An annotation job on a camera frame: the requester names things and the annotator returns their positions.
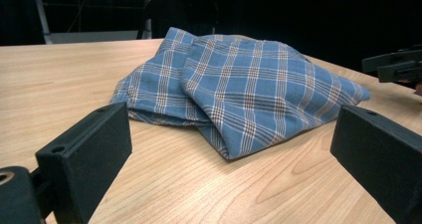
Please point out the white metal desk frame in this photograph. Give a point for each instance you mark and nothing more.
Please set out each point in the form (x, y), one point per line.
(83, 36)

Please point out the blue plaid shirt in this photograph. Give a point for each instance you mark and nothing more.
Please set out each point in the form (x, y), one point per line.
(245, 88)

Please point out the black folding chair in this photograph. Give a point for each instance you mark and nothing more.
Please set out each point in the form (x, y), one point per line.
(180, 11)

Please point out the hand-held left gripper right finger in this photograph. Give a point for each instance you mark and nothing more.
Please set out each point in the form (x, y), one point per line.
(381, 157)

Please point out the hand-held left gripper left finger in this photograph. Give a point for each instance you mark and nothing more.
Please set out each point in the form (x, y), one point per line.
(83, 157)

